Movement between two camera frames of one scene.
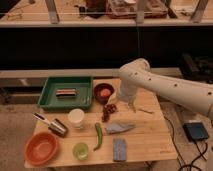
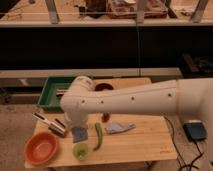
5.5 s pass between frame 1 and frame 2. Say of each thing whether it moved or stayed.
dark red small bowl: stayed
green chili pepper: stayed
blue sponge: moved
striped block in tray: stayed
